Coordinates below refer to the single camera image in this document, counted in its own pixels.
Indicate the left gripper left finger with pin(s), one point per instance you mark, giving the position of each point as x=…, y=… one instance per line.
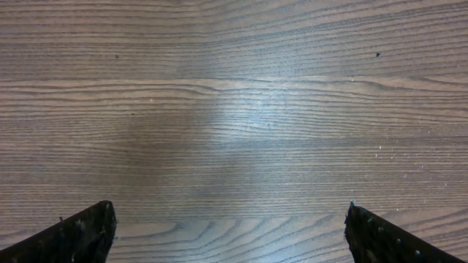
x=85, y=237

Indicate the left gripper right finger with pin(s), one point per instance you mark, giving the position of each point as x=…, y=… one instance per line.
x=372, y=239

